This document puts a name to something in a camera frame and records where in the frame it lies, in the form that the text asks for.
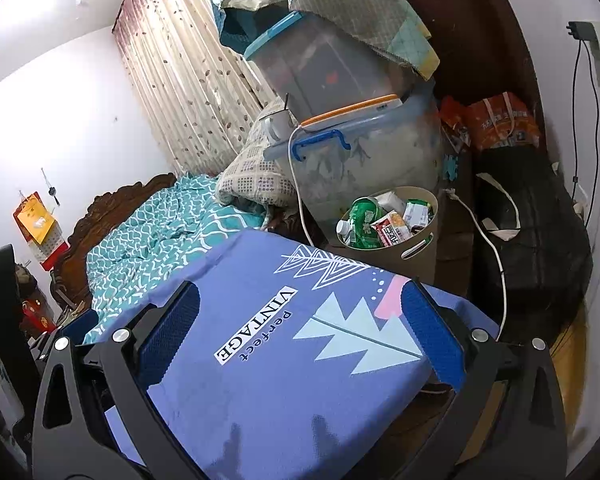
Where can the clear storage box blue lid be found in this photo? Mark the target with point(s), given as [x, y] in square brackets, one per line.
[320, 70]

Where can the teal patterned blanket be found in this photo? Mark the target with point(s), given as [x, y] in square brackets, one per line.
[155, 230]

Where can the small orange packet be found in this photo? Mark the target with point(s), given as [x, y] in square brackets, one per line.
[452, 120]

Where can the leaf patterned curtain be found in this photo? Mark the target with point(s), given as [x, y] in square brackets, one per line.
[180, 85]

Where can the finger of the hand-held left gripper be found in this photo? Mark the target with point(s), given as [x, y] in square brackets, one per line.
[80, 325]

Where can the red box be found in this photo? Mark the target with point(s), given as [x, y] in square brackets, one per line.
[37, 312]

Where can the carved wooden headboard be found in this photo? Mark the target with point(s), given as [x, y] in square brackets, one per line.
[95, 215]

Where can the beige round bin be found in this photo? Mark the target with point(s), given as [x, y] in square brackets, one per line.
[420, 260]

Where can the checked green quilt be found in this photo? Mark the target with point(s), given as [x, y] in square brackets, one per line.
[340, 0]

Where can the white carton green label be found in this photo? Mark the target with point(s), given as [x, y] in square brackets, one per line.
[419, 212]

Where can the plain white carton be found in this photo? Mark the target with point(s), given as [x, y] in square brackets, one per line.
[390, 201]

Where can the dark wooden panel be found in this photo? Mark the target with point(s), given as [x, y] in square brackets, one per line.
[480, 35]

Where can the small white bottle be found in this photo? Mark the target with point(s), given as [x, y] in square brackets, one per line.
[345, 230]

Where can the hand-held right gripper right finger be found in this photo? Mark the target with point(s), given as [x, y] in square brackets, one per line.
[430, 330]

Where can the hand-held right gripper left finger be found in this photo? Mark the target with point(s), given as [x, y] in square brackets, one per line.
[170, 330]

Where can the red white carton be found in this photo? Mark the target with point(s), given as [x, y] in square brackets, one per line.
[392, 232]

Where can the checked grey pillow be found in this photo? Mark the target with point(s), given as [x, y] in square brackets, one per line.
[255, 180]

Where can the purple printed cloth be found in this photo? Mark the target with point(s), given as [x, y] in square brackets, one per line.
[280, 360]

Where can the orange wall calendar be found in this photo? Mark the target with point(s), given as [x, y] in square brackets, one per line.
[37, 220]

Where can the teal paper cutout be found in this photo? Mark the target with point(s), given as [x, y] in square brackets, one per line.
[450, 166]

